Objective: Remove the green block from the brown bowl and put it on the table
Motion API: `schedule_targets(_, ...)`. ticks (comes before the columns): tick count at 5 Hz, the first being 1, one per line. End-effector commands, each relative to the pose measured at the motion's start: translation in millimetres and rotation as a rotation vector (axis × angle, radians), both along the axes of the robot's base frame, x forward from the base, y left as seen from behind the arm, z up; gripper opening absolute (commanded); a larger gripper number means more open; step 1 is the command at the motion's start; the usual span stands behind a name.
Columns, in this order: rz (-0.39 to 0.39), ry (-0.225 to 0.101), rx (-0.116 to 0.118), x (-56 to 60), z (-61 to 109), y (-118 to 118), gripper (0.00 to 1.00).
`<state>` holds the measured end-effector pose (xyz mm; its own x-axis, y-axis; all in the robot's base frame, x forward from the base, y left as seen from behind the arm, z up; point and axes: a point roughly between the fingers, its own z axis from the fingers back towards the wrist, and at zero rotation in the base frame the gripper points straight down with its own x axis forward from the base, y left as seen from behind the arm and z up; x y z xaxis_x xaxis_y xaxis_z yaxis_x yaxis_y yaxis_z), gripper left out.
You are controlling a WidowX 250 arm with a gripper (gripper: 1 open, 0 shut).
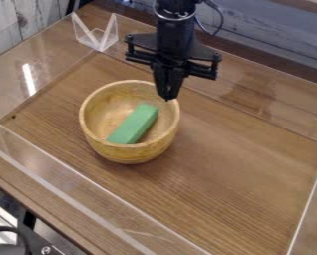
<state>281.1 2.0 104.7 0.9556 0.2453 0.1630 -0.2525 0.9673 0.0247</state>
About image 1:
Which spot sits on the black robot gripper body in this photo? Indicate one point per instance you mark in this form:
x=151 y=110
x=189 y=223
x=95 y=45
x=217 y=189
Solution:
x=173 y=47

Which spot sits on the green rectangular block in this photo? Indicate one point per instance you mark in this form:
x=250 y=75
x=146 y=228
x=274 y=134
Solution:
x=135 y=125

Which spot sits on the clear acrylic enclosure walls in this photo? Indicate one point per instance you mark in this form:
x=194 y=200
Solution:
x=232 y=191

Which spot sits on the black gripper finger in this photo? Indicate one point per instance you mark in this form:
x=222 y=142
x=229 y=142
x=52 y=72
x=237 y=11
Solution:
x=161 y=75
x=175 y=80

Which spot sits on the light wooden bowl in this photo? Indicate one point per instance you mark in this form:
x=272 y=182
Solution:
x=105 y=109

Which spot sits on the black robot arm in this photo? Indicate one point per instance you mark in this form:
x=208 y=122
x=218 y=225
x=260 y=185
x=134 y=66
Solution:
x=177 y=9

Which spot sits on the clear acrylic corner bracket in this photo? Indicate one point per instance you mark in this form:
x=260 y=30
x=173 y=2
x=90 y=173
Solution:
x=97 y=38

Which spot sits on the black table leg bracket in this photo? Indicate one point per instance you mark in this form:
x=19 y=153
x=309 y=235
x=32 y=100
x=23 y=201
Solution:
x=39 y=245

